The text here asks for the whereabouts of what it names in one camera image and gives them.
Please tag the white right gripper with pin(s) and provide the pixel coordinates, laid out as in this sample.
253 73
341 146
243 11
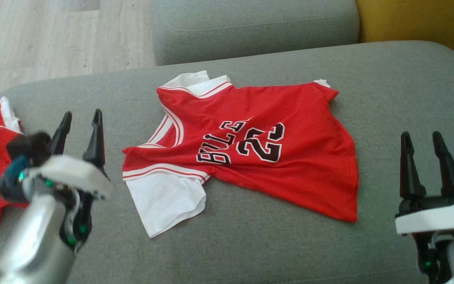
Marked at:
436 219

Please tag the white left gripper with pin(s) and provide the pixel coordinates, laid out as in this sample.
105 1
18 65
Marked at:
73 173

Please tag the red white basketball jersey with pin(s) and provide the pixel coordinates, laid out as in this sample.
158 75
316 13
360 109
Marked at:
290 177

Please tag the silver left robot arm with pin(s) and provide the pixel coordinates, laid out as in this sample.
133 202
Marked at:
34 240

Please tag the yellow upholstered furniture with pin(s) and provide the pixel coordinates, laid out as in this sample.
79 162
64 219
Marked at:
420 19

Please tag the grey sofa seat cushion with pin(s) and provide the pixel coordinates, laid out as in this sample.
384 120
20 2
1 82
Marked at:
250 252

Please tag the grey sofa back cushion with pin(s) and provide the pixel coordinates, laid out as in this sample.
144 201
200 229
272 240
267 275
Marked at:
250 31

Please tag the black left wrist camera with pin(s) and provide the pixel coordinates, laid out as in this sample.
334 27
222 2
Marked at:
30 144

